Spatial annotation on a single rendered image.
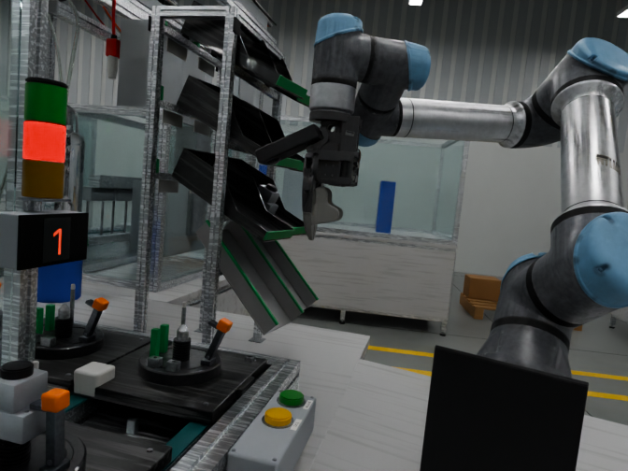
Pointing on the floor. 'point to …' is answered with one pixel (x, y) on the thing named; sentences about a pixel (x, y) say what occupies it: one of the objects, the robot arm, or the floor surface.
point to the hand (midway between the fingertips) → (307, 232)
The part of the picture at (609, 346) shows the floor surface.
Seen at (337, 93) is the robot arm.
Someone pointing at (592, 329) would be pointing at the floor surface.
